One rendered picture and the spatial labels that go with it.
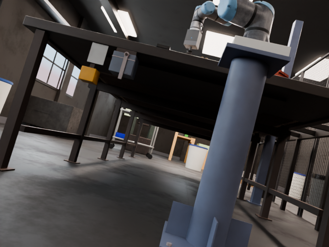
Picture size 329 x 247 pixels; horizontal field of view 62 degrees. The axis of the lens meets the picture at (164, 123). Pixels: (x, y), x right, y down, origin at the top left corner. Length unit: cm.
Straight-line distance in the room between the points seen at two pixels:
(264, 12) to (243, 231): 98
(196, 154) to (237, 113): 615
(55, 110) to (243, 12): 495
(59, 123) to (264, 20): 490
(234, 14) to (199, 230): 94
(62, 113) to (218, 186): 486
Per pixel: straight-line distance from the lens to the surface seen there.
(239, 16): 135
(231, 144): 119
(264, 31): 137
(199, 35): 183
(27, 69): 183
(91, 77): 162
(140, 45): 163
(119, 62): 160
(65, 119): 574
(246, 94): 123
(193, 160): 734
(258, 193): 361
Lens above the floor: 37
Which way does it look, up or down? 5 degrees up
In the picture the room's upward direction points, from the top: 15 degrees clockwise
